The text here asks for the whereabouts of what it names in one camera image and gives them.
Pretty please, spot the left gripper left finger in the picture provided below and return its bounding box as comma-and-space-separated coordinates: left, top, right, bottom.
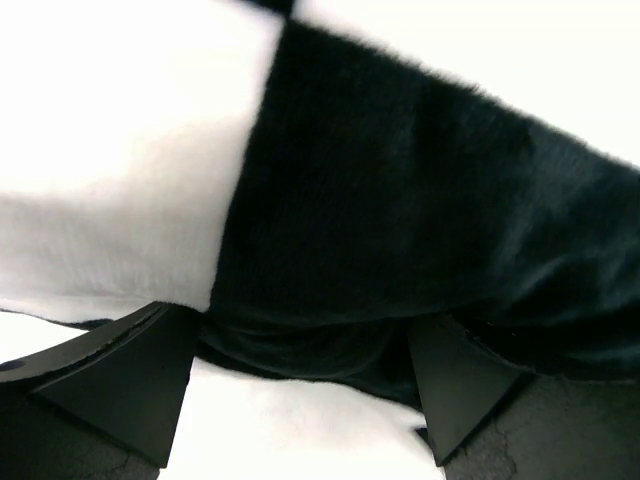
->
1, 303, 200, 469

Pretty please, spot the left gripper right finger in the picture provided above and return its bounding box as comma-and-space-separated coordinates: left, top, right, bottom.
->
407, 315, 531, 465

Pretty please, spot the black white checkered pillowcase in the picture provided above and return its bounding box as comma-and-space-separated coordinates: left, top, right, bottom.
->
0, 0, 640, 436

